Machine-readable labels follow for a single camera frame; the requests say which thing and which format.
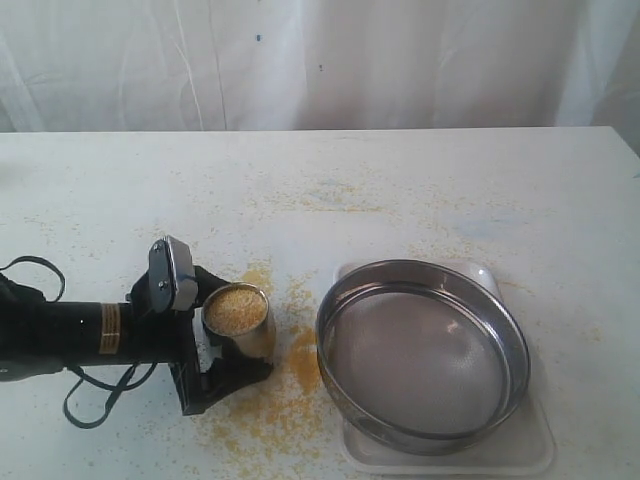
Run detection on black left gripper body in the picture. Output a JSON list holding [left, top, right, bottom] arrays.
[[129, 272, 208, 416]]

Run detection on stainless steel cup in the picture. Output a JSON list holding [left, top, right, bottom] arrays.
[[201, 282, 276, 363]]

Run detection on round metal sieve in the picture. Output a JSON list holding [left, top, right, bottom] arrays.
[[315, 259, 531, 455]]

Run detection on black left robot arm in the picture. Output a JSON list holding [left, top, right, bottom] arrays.
[[1, 276, 273, 415]]

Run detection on white backdrop curtain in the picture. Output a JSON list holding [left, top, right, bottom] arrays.
[[1, 1, 639, 132]]

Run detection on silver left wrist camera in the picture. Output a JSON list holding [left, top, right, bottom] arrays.
[[147, 235, 198, 313]]

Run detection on black left camera cable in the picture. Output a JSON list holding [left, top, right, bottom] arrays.
[[0, 256, 158, 430]]

